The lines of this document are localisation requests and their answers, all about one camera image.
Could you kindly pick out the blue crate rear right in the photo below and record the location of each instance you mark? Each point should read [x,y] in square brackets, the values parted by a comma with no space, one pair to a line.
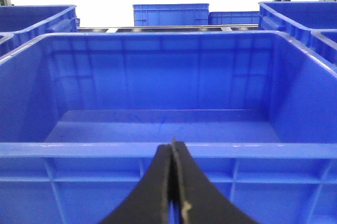
[312,23]

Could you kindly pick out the small blue crate far right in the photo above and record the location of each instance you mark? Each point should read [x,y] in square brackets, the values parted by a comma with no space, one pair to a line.
[226,18]

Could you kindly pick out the blue crate rear middle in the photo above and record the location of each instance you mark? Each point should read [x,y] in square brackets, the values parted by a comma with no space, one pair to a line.
[171,14]

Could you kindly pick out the blue crate front left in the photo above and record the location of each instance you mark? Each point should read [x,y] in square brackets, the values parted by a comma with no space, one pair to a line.
[20,24]

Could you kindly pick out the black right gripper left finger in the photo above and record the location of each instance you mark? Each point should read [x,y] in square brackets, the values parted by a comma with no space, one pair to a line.
[149,201]

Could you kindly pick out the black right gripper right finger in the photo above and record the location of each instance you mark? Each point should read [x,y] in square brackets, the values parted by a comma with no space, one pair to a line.
[195,198]

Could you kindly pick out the blue crate front right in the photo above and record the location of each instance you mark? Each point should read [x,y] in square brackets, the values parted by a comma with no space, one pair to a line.
[83,114]

